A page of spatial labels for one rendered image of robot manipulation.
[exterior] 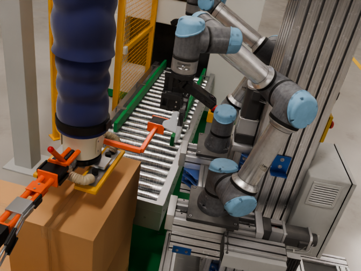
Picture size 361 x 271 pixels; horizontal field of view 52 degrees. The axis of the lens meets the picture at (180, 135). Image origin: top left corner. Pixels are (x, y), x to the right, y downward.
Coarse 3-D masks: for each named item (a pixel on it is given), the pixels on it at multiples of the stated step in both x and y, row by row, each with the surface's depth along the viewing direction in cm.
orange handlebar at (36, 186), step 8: (152, 136) 176; (112, 144) 166; (120, 144) 166; (144, 144) 169; (64, 152) 155; (80, 152) 158; (136, 152) 166; (72, 160) 152; (40, 176) 140; (32, 184) 135; (40, 184) 135; (48, 184) 137; (24, 192) 131; (32, 192) 135; (40, 192) 132; (32, 200) 129; (0, 216) 121; (8, 216) 122; (16, 216) 122
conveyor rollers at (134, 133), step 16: (160, 80) 396; (144, 96) 358; (160, 96) 364; (144, 112) 334; (160, 112) 341; (192, 112) 345; (112, 128) 306; (128, 128) 304; (144, 128) 310; (128, 144) 288; (160, 144) 293; (176, 144) 300; (144, 160) 270; (160, 160) 278; (144, 176) 254; (144, 192) 239
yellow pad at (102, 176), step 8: (104, 152) 179; (112, 152) 180; (120, 152) 182; (112, 160) 174; (88, 168) 167; (96, 168) 163; (112, 168) 170; (96, 176) 163; (104, 176) 164; (88, 184) 158; (96, 184) 158; (88, 192) 156; (96, 192) 156
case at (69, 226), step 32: (128, 160) 199; (64, 192) 171; (128, 192) 189; (32, 224) 153; (64, 224) 155; (96, 224) 157; (128, 224) 209; (32, 256) 164; (64, 256) 158; (96, 256) 160
